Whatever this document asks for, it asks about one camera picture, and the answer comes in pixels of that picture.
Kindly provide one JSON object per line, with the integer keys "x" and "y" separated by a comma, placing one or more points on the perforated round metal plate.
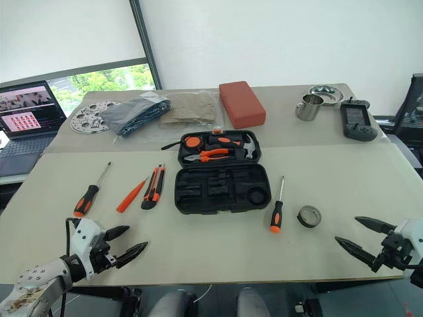
{"x": 84, "y": 119}

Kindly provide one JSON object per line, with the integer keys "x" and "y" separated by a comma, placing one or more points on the dark blue cloth in bag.
{"x": 132, "y": 115}

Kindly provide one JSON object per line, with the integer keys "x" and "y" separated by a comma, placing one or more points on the black handheld remote controller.
{"x": 358, "y": 120}

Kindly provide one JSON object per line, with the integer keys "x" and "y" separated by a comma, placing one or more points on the black orange claw hammer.
{"x": 225, "y": 141}

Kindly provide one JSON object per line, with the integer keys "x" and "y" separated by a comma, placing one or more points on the black orange utility knife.
{"x": 153, "y": 190}

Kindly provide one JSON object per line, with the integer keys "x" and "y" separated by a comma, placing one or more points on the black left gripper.
{"x": 100, "y": 257}

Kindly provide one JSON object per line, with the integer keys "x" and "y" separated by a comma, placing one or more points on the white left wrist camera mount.
{"x": 84, "y": 236}

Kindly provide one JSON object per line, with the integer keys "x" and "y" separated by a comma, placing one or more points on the black mesh office chair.
{"x": 411, "y": 112}

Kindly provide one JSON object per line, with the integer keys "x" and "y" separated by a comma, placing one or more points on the black table frame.
{"x": 132, "y": 302}

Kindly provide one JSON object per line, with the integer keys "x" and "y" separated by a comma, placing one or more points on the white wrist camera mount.
{"x": 84, "y": 236}
{"x": 411, "y": 231}

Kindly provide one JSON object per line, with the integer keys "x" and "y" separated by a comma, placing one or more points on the stainless steel bowl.
{"x": 330, "y": 95}

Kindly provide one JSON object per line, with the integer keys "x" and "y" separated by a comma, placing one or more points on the stainless steel mug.
{"x": 307, "y": 109}

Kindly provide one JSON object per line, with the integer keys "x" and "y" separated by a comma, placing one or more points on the grey rounded shape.
{"x": 252, "y": 303}
{"x": 172, "y": 305}

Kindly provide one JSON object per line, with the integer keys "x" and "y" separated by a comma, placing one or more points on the orange black tape measure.
{"x": 191, "y": 142}

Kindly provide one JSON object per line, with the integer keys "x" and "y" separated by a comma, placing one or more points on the open laptop computer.
{"x": 23, "y": 112}

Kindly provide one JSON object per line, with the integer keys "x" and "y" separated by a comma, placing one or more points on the black electrical tape roll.
{"x": 303, "y": 220}

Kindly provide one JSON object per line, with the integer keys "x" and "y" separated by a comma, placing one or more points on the red brick-shaped box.
{"x": 243, "y": 105}

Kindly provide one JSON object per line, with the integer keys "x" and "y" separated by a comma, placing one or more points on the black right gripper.
{"x": 395, "y": 251}

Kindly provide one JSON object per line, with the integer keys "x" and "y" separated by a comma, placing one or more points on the black tool case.
{"x": 211, "y": 195}

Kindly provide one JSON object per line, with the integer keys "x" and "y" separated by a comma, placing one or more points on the dark window frame post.
{"x": 147, "y": 46}

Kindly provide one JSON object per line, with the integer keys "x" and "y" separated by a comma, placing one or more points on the dark horizontal window rail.
{"x": 82, "y": 68}

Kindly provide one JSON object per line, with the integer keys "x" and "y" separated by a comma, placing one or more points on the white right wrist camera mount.
{"x": 411, "y": 231}

